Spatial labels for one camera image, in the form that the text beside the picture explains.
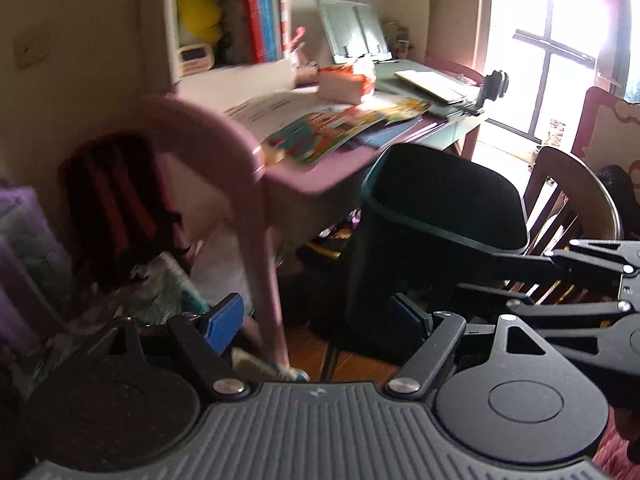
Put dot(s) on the black phone clamp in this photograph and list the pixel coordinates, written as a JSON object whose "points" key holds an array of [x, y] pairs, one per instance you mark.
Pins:
{"points": [[495, 85]]}

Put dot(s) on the purple fuzzy cloth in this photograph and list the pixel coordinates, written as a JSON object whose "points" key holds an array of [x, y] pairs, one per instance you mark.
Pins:
{"points": [[25, 260]]}

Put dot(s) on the orange snack packet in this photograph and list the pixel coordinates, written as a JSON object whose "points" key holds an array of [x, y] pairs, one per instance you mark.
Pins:
{"points": [[342, 82]]}

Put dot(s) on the pale sneaker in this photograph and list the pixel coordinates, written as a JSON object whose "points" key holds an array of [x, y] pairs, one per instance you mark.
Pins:
{"points": [[270, 367]]}

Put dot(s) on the green book stand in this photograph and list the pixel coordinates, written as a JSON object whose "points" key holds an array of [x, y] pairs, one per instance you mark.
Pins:
{"points": [[352, 27]]}

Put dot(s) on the bright window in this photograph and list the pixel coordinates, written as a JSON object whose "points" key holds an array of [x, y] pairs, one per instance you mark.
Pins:
{"points": [[565, 60]]}

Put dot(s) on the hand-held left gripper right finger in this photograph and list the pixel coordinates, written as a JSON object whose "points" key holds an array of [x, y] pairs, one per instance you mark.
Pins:
{"points": [[406, 314]]}

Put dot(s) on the white alarm clock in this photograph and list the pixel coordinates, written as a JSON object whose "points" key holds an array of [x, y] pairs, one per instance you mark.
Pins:
{"points": [[195, 59]]}

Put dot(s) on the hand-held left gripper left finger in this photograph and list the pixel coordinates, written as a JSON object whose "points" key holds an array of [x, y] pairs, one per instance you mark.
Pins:
{"points": [[224, 324]]}

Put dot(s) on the dark bag with yellow print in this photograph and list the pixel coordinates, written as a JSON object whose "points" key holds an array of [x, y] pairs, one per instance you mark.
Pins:
{"points": [[330, 242]]}

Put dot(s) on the pale teal patterned cloth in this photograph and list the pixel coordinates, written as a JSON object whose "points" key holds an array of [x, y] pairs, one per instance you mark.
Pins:
{"points": [[167, 290]]}

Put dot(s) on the dark trash bin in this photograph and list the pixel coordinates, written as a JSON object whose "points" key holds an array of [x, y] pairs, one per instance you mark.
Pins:
{"points": [[440, 200]]}

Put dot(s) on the pink and cream headboard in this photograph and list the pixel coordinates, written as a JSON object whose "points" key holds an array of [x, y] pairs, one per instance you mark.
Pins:
{"points": [[612, 130]]}

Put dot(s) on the row of upright books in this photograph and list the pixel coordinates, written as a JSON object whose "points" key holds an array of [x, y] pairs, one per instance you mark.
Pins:
{"points": [[262, 10]]}

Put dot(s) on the dark wooden chair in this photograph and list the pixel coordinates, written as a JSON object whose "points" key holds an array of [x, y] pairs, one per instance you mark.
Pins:
{"points": [[575, 180]]}

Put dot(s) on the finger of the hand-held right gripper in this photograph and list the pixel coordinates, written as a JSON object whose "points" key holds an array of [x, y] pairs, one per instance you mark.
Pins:
{"points": [[540, 307], [545, 262]]}

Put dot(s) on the colourful picture book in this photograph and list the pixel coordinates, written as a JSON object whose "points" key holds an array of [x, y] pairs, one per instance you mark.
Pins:
{"points": [[330, 130]]}

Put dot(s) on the white paper sheet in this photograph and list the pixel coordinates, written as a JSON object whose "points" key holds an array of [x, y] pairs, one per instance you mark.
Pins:
{"points": [[270, 110]]}

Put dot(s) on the white open notebook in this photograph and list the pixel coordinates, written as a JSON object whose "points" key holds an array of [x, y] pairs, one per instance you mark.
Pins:
{"points": [[432, 85]]}

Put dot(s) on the pink desk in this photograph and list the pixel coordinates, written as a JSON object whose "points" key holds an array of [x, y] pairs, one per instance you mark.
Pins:
{"points": [[325, 180]]}

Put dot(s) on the pink toy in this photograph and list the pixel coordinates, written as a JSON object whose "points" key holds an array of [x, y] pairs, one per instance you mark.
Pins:
{"points": [[301, 57]]}

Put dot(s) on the black and red backpack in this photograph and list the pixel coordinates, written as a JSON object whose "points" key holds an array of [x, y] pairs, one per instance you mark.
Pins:
{"points": [[115, 200]]}

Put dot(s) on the yellow plush toy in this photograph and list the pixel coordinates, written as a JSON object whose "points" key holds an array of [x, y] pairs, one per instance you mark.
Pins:
{"points": [[199, 16]]}

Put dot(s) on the green desk board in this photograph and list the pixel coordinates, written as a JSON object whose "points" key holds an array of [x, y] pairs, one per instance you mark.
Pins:
{"points": [[405, 67]]}

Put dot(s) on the grey plush toy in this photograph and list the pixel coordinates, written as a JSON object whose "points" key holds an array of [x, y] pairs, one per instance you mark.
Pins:
{"points": [[225, 5]]}

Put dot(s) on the pink plastic chair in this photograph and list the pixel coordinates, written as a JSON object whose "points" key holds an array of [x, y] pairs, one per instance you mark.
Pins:
{"points": [[200, 125]]}

